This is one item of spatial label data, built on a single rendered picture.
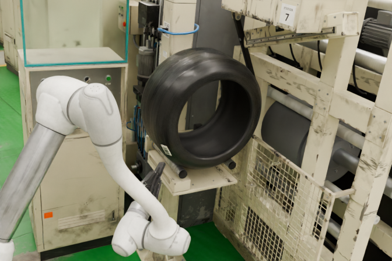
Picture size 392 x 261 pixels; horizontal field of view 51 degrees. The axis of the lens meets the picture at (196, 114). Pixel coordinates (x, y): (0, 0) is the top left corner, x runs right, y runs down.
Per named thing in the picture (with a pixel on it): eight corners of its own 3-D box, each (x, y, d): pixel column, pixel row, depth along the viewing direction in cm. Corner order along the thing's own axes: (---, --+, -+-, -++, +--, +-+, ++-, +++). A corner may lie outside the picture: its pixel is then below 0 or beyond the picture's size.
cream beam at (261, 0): (219, 8, 215) (222, -22, 209) (259, 9, 226) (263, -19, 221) (294, 34, 166) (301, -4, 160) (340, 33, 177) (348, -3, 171)
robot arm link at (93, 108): (133, 130, 134) (104, 116, 141) (123, 82, 123) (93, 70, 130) (102, 152, 126) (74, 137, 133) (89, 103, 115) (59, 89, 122)
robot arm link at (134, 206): (132, 224, 169) (137, 212, 173) (150, 225, 165) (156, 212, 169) (121, 210, 164) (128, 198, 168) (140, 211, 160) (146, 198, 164)
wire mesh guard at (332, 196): (213, 211, 275) (226, 115, 249) (215, 211, 276) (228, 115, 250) (302, 316, 203) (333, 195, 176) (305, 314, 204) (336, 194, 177)
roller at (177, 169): (151, 147, 228) (153, 139, 226) (159, 147, 230) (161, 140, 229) (178, 179, 199) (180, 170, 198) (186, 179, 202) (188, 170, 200)
